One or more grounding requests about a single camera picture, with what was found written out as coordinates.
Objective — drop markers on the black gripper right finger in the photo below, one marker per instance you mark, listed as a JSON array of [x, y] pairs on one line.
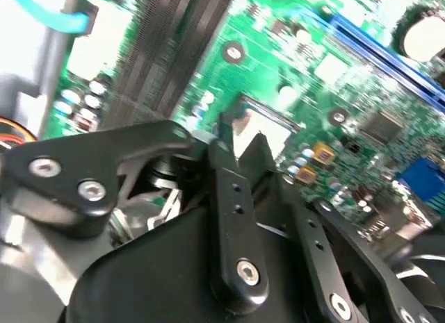
[[313, 239]]

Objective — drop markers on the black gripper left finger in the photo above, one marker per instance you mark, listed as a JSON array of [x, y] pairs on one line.
[[69, 170]]

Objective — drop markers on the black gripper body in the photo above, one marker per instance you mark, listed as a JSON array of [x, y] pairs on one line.
[[156, 274]]

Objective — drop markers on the silver CPU green edge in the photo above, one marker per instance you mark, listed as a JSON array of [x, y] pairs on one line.
[[243, 128]]

